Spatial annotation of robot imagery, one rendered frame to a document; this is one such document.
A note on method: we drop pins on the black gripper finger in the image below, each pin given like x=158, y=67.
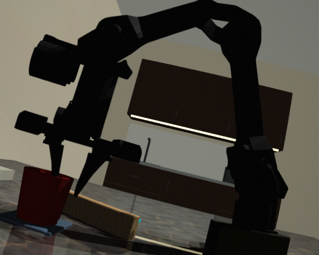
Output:
x=93, y=163
x=56, y=152

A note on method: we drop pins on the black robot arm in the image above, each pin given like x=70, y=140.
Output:
x=251, y=160

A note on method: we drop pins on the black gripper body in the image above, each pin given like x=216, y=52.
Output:
x=86, y=117

